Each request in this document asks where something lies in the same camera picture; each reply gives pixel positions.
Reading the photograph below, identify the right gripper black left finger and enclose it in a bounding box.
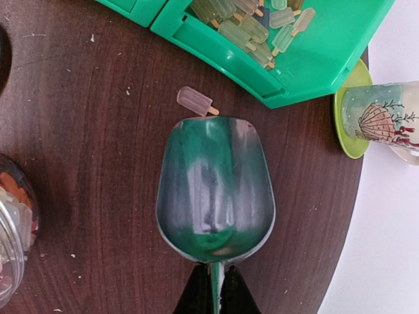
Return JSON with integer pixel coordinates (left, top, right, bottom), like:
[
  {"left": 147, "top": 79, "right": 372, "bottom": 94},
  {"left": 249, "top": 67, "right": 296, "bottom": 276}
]
[{"left": 173, "top": 264, "right": 210, "bottom": 314}]

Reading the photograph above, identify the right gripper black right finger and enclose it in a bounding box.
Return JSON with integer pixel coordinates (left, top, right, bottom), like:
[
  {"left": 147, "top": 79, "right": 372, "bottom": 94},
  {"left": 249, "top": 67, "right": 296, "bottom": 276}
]
[{"left": 221, "top": 266, "right": 261, "bottom": 314}]

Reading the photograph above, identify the silver metal scoop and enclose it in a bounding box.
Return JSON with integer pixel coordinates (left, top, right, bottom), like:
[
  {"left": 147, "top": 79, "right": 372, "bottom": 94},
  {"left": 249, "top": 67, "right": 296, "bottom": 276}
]
[{"left": 156, "top": 116, "right": 276, "bottom": 313}]

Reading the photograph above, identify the clear plastic round container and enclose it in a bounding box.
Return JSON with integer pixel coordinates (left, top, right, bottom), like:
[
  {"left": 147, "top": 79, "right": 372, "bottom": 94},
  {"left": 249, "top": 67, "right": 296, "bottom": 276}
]
[{"left": 1, "top": 154, "right": 40, "bottom": 307}]

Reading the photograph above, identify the green candy bin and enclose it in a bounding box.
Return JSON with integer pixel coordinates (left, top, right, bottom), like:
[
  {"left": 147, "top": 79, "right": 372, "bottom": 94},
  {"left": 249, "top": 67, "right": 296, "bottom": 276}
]
[
  {"left": 151, "top": 0, "right": 393, "bottom": 109},
  {"left": 97, "top": 0, "right": 166, "bottom": 27}
]

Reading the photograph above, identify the green saucer plate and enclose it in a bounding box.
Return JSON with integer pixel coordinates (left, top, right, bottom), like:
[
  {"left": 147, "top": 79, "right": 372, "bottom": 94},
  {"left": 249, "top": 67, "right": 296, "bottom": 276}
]
[{"left": 333, "top": 59, "right": 373, "bottom": 160}]

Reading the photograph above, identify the stray popsicle candy piece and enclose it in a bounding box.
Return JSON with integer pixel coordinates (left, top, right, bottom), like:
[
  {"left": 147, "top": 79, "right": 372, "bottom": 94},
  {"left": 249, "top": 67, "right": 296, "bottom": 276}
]
[{"left": 177, "top": 86, "right": 219, "bottom": 116}]

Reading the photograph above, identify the patterned ceramic mug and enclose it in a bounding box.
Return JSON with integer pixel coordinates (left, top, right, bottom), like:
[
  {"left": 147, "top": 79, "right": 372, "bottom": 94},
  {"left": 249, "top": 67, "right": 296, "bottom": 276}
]
[{"left": 339, "top": 81, "right": 418, "bottom": 166}]

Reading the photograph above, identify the gold round lid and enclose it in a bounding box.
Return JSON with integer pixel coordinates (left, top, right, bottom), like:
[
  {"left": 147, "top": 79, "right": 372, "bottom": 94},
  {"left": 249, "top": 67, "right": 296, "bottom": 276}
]
[{"left": 0, "top": 25, "right": 12, "bottom": 94}]

